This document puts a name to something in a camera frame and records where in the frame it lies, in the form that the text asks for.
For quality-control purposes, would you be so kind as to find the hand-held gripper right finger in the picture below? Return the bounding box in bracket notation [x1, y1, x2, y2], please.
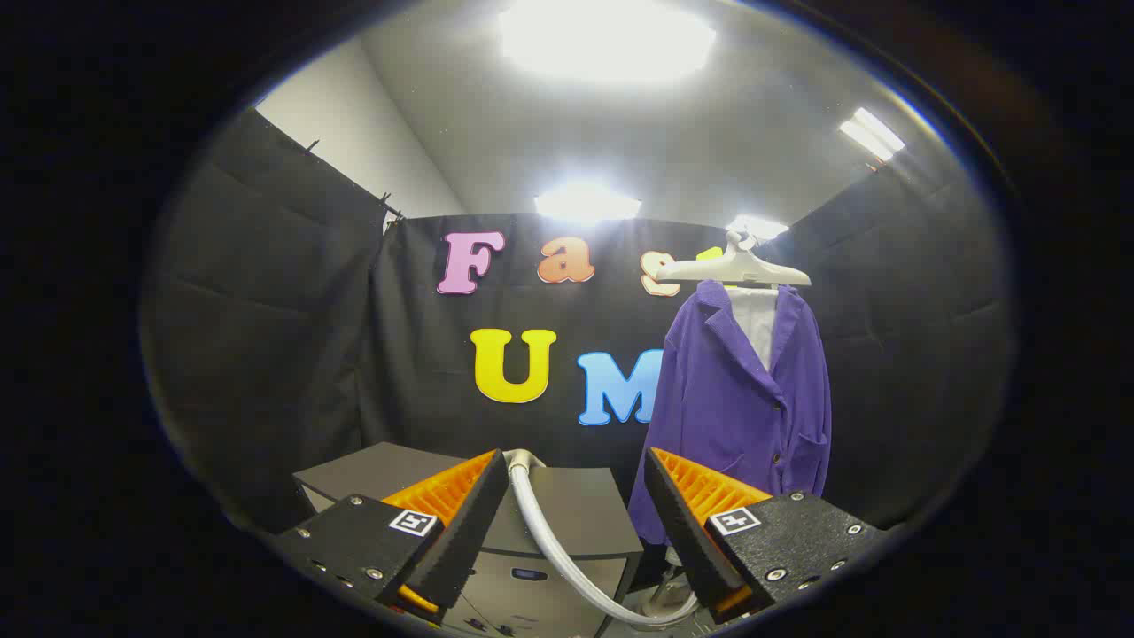
[643, 447, 887, 624]

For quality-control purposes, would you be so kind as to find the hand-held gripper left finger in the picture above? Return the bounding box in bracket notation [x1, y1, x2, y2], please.
[275, 448, 510, 626]

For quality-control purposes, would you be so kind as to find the grey garment steamer hose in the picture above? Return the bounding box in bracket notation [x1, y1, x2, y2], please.
[501, 448, 701, 626]

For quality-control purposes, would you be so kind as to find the purple jacket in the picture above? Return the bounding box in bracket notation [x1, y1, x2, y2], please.
[629, 280, 832, 546]

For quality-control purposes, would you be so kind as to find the white plastic clothes hanger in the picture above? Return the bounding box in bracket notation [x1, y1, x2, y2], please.
[654, 229, 812, 288]

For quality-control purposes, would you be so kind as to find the black backdrop cloth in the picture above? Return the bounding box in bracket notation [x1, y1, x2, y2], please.
[140, 106, 1015, 533]

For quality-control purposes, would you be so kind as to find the large ceiling light panel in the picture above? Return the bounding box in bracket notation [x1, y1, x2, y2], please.
[498, 0, 717, 85]

